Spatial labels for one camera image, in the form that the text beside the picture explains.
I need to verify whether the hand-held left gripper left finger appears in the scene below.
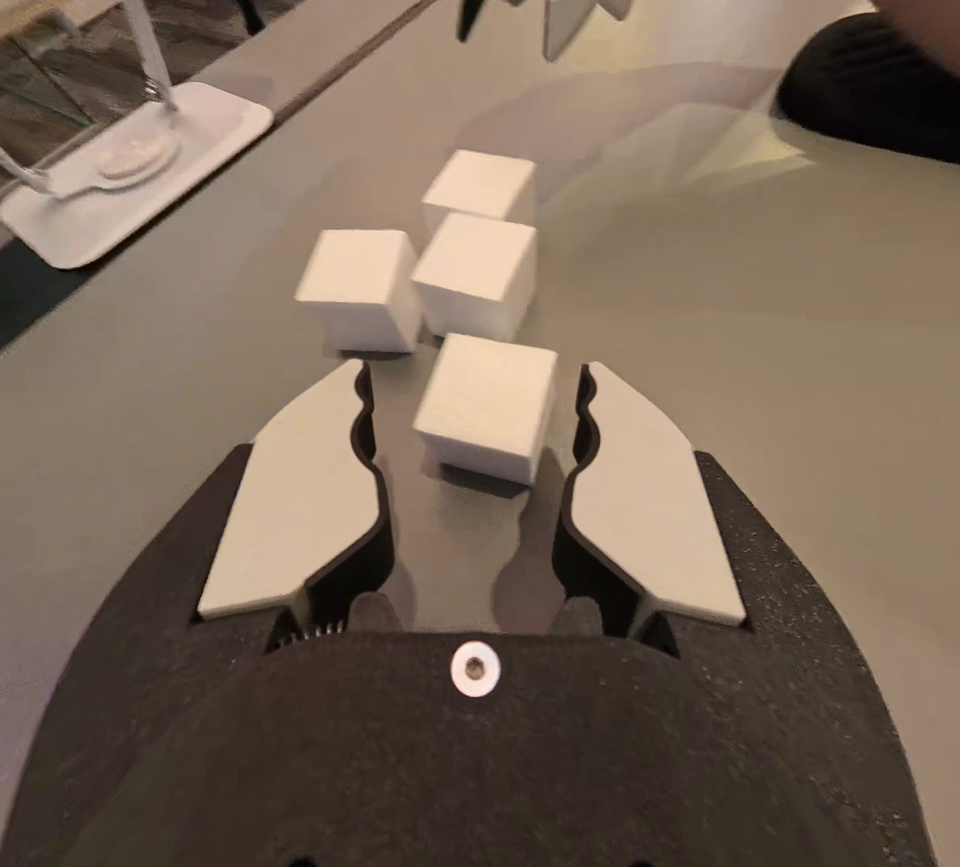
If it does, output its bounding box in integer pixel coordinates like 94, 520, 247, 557
196, 359, 395, 643

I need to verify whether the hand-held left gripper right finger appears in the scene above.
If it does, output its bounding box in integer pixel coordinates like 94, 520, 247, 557
553, 360, 749, 648

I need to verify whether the white hard foam cube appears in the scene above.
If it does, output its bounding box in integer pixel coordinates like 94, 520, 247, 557
410, 213, 539, 343
294, 229, 423, 354
421, 148, 537, 223
412, 333, 560, 486

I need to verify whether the wooden book stand white base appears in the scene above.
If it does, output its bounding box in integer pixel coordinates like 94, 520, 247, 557
0, 0, 275, 270

